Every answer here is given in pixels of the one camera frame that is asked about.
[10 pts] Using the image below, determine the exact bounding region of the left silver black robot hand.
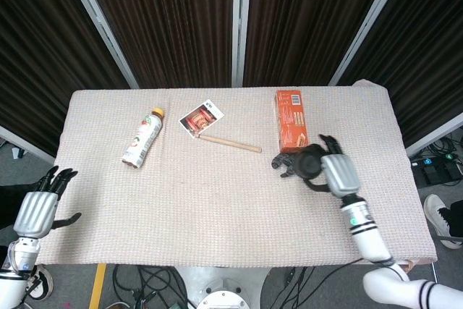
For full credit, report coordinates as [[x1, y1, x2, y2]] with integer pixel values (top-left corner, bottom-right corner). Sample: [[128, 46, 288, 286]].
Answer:
[[13, 166, 82, 240]]

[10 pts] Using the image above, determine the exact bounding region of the grey metal partition post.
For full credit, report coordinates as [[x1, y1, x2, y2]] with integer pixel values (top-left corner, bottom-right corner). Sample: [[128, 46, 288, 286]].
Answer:
[[59, 0, 140, 89], [328, 0, 412, 86], [231, 0, 253, 88]]

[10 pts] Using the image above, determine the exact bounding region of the orange snack box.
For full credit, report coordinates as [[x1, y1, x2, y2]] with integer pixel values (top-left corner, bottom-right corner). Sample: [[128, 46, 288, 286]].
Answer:
[[275, 89, 310, 154]]

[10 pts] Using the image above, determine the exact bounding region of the white drink bottle orange cap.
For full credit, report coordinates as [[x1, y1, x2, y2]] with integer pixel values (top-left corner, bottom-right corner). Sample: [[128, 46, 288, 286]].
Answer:
[[121, 106, 166, 170]]

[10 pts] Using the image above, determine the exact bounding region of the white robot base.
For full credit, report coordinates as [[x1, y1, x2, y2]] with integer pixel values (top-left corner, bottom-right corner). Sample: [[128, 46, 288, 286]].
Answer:
[[173, 266, 276, 309]]

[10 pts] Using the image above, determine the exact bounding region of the beige waffle tablecloth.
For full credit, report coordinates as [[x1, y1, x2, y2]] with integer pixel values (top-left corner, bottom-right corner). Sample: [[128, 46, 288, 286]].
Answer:
[[35, 79, 438, 270]]

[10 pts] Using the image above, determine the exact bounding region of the photo postcard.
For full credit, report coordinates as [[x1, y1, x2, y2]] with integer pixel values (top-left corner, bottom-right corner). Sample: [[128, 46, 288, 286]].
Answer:
[[178, 98, 224, 139]]

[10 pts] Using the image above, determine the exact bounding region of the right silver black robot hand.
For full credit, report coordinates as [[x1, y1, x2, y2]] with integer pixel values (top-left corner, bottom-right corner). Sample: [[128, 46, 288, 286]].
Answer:
[[302, 134, 362, 200]]

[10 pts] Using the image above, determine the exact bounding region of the white sneaker black trim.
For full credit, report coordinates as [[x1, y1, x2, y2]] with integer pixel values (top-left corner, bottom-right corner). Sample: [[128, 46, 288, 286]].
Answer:
[[422, 194, 463, 250]]

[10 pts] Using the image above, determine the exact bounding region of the black round object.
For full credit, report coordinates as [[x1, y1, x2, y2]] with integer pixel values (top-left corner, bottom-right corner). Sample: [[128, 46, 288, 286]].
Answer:
[[295, 144, 325, 181]]

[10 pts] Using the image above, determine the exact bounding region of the yellow floor tape strip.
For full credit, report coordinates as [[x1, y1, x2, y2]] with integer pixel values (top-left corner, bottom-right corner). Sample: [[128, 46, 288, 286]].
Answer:
[[88, 263, 108, 309]]

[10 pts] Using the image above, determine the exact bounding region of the dark brown partition panel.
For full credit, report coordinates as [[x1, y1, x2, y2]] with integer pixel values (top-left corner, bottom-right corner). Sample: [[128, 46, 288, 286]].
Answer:
[[244, 0, 395, 88], [0, 0, 131, 156], [338, 0, 463, 148], [77, 0, 235, 89]]

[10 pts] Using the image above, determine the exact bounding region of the wooden stick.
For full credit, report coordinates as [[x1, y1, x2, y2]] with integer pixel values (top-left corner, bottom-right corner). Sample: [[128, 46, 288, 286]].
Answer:
[[195, 133, 263, 154]]

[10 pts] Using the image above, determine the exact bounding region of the black floor cable bundle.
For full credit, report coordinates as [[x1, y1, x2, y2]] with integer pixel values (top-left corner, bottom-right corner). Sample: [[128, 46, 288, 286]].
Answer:
[[111, 264, 191, 309]]

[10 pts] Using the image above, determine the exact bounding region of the black trouser leg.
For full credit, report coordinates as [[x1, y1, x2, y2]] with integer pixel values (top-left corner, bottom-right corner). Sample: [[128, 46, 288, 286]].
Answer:
[[0, 182, 41, 232], [447, 199, 463, 240]]

